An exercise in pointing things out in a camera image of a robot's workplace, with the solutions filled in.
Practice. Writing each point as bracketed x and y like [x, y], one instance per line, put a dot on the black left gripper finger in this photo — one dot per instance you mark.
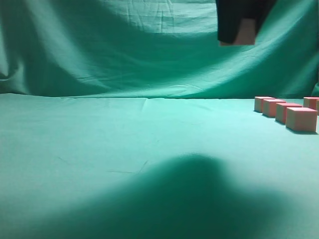
[229, 13]

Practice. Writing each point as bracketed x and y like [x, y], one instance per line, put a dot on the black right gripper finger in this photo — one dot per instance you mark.
[255, 13]

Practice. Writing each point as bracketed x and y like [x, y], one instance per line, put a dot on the green cloth backdrop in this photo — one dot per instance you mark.
[125, 119]

